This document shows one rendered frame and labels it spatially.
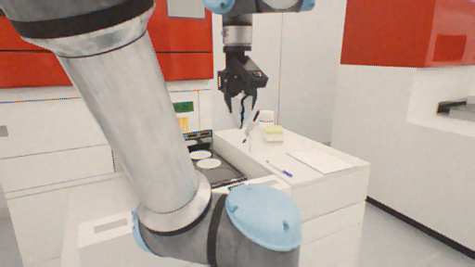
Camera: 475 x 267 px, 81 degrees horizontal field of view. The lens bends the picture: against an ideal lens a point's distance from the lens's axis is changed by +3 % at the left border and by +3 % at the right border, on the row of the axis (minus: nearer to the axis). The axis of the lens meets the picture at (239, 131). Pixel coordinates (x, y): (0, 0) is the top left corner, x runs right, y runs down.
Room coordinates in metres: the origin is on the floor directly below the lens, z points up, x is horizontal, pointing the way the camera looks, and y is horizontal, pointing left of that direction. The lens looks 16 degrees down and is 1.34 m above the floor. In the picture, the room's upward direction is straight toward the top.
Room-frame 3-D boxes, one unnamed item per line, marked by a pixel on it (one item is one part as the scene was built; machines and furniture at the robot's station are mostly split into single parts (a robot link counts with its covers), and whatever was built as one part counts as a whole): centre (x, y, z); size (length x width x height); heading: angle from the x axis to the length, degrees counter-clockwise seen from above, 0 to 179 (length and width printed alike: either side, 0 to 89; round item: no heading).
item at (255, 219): (0.38, -0.03, 1.06); 0.13 x 0.12 x 0.14; 74
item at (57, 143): (1.10, 0.50, 1.02); 0.82 x 0.03 x 0.40; 118
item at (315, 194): (1.09, -0.17, 0.89); 0.62 x 0.35 x 0.14; 28
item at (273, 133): (1.11, -0.15, 1.00); 0.07 x 0.07 x 0.07; 5
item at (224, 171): (0.99, 0.22, 0.90); 0.34 x 0.34 x 0.01; 28
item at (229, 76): (0.72, 0.01, 1.30); 0.09 x 0.08 x 0.12; 27
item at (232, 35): (0.71, 0.01, 1.38); 0.08 x 0.08 x 0.05
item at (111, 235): (0.64, 0.11, 0.89); 0.55 x 0.09 x 0.14; 118
